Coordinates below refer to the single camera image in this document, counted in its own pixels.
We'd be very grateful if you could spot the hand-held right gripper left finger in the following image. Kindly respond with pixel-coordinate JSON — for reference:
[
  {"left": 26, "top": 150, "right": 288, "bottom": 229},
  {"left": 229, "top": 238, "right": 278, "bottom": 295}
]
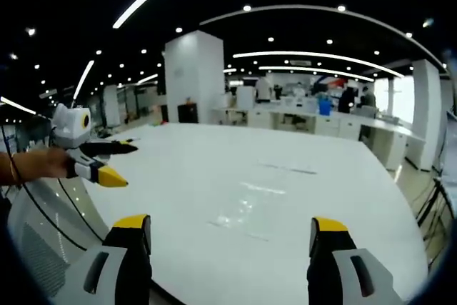
[{"left": 53, "top": 214, "right": 153, "bottom": 305}]

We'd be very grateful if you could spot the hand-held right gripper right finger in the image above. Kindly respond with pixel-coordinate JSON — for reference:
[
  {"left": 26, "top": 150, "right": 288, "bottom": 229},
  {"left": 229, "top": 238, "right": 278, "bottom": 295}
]
[{"left": 306, "top": 216, "right": 404, "bottom": 305}]

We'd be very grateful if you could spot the clear resealable bag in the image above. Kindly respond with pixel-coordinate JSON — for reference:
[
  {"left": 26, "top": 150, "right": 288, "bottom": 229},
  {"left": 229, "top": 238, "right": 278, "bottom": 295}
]
[{"left": 206, "top": 157, "right": 319, "bottom": 244}]

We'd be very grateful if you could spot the person's left hand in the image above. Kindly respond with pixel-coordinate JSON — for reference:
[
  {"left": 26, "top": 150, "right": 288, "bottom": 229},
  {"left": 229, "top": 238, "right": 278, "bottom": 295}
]
[{"left": 35, "top": 147, "right": 72, "bottom": 179}]

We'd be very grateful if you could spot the white mesh chair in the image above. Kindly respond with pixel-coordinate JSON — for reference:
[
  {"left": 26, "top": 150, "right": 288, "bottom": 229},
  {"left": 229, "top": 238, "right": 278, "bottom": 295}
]
[{"left": 6, "top": 175, "right": 110, "bottom": 299}]

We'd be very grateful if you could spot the small black cabinet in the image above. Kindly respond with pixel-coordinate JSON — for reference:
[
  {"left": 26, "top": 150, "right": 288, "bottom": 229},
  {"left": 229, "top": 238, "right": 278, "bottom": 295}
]
[{"left": 177, "top": 102, "right": 199, "bottom": 124}]

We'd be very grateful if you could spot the wide white pillar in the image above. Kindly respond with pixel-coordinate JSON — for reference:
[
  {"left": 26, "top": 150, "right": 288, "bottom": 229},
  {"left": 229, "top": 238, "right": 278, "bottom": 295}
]
[{"left": 164, "top": 29, "right": 226, "bottom": 126}]

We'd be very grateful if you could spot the black tripod stand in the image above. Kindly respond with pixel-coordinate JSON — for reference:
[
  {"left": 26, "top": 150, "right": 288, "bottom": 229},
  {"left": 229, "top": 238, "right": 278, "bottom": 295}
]
[{"left": 416, "top": 175, "right": 455, "bottom": 236}]

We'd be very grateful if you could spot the row of white desks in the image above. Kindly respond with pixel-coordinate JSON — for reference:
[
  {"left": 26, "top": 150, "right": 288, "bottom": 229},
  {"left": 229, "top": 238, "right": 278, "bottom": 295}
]
[{"left": 213, "top": 104, "right": 426, "bottom": 171}]

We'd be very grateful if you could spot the narrow white pillar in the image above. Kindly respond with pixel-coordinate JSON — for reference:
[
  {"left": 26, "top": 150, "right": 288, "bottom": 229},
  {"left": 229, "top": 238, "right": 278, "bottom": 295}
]
[{"left": 406, "top": 58, "right": 443, "bottom": 172}]

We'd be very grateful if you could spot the gold bracelet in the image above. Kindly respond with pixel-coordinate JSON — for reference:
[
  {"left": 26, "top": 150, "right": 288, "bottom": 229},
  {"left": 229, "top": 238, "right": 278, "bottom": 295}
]
[{"left": 10, "top": 153, "right": 21, "bottom": 185}]

